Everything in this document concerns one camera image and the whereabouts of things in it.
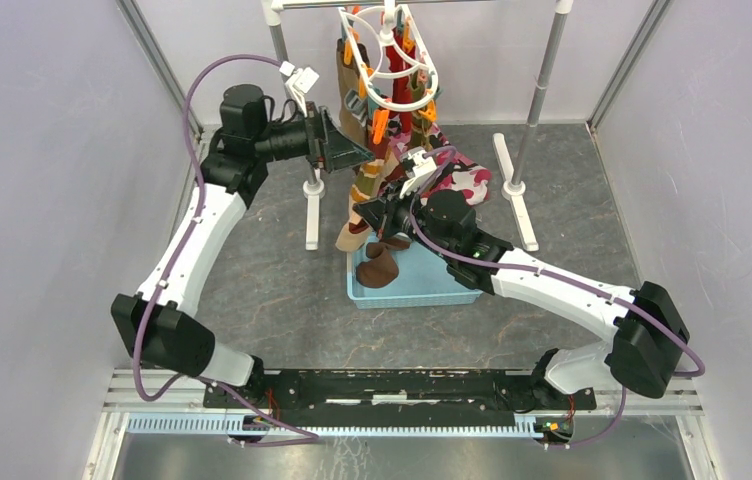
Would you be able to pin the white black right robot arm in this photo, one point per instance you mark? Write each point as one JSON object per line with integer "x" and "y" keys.
{"x": 641, "y": 334}

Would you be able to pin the white drying rack stand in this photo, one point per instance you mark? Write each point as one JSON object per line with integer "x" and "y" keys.
{"x": 513, "y": 188}

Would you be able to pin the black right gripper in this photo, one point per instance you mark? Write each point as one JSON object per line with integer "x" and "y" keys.
{"x": 373, "y": 211}

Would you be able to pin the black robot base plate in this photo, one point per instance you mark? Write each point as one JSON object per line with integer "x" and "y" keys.
{"x": 309, "y": 398}

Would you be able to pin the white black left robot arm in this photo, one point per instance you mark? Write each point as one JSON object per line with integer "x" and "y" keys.
{"x": 157, "y": 323}

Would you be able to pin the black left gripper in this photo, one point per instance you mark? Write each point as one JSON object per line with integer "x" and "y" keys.
{"x": 328, "y": 147}

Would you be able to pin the white round clip hanger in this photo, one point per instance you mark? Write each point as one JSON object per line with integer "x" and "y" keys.
{"x": 369, "y": 31}

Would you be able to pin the light blue plastic basket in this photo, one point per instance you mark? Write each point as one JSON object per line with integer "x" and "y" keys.
{"x": 422, "y": 282}

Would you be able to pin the pink camouflage cloth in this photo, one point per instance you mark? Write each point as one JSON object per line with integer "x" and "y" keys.
{"x": 462, "y": 174}

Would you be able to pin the red sock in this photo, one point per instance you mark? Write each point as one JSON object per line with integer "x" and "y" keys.
{"x": 400, "y": 91}

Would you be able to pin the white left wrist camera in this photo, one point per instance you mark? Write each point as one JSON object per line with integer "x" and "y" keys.
{"x": 298, "y": 82}

